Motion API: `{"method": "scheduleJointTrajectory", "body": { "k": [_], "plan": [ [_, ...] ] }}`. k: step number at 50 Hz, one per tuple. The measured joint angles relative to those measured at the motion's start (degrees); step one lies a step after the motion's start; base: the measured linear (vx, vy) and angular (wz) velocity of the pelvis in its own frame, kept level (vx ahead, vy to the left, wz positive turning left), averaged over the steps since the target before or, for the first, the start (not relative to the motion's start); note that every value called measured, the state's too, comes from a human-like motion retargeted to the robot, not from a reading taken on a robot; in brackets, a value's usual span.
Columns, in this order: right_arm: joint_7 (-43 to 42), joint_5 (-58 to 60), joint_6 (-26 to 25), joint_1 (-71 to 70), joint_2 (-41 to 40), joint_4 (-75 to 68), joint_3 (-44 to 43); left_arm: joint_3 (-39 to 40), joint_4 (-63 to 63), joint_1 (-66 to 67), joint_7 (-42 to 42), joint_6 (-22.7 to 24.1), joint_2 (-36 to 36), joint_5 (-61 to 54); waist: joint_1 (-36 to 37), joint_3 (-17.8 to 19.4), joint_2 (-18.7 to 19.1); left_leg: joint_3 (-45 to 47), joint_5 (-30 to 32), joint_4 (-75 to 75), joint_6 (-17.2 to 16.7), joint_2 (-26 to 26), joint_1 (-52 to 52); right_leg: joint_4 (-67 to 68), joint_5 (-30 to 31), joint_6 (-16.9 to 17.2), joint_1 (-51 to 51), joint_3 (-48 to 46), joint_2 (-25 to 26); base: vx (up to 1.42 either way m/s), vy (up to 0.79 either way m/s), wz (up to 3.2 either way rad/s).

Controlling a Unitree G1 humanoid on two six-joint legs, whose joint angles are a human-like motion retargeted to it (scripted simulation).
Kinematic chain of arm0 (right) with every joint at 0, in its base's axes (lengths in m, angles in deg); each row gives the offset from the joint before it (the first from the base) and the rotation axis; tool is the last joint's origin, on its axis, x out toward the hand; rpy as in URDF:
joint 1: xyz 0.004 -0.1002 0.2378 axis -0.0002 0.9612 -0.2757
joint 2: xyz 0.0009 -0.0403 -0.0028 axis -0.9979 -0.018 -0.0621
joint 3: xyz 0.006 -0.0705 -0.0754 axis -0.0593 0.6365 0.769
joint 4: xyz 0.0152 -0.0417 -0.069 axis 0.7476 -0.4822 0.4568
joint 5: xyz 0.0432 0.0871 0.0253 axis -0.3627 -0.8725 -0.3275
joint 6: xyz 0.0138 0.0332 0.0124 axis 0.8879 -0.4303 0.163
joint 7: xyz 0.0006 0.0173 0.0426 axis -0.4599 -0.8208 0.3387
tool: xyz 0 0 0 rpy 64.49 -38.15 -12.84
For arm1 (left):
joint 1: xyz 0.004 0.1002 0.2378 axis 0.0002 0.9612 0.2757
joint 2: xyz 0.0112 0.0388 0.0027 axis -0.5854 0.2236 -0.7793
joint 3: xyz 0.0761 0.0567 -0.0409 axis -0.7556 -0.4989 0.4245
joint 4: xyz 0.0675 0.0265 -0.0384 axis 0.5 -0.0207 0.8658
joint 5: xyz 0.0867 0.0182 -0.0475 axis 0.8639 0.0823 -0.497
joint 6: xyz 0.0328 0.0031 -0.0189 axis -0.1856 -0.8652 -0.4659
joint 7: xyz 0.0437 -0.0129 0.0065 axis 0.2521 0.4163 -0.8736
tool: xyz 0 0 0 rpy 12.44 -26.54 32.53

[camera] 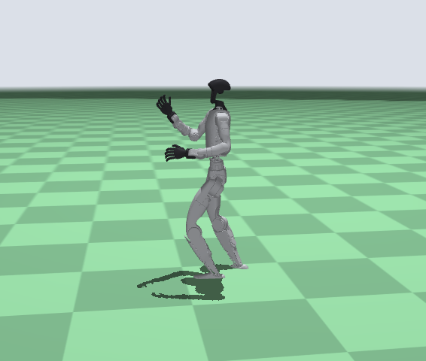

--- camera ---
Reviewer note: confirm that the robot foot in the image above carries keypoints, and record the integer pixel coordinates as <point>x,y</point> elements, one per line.
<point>243,266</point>
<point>208,276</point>

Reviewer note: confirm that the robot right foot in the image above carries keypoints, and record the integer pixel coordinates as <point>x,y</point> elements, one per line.
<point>243,266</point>

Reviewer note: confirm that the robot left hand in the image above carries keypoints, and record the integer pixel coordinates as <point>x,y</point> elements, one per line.
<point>177,153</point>

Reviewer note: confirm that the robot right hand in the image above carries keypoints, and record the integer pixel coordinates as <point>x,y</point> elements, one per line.
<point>166,107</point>

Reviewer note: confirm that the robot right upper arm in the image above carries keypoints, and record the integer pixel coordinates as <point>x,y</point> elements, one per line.
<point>195,134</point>

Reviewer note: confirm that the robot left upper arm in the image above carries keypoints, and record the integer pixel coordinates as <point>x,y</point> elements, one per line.
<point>222,121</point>

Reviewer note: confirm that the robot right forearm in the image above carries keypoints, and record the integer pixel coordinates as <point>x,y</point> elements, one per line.
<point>178,124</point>

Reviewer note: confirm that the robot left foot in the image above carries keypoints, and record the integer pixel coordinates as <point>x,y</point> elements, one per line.
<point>208,276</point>

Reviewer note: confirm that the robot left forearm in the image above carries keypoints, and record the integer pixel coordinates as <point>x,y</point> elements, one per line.
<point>212,151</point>

